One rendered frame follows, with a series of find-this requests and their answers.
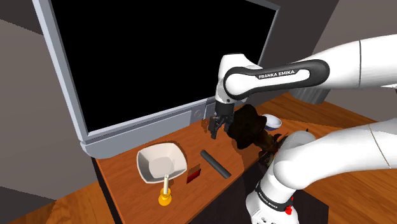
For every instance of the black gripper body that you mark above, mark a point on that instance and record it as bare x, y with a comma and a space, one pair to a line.
224, 110

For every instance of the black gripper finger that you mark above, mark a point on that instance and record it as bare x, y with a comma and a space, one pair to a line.
214, 127
228, 124

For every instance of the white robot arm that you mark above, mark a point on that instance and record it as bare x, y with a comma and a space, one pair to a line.
335, 149

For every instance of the dark brown plant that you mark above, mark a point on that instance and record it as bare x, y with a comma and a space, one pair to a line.
248, 127

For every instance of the dark grey remote control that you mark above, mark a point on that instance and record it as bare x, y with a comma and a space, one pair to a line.
215, 164

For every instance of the white and blue bowl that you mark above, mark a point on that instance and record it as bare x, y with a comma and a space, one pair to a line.
273, 122

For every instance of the small red box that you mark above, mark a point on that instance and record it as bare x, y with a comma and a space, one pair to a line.
194, 176

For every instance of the white square bowl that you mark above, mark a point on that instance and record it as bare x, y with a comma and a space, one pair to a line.
161, 163

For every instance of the dark robot stand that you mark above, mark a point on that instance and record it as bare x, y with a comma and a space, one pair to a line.
229, 201

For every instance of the white candle in yellow holder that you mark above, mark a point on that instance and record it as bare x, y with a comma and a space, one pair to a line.
165, 194

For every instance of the grey flat screen television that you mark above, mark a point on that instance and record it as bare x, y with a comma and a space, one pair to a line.
149, 62

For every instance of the wooden table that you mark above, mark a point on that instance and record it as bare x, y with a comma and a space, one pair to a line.
139, 201

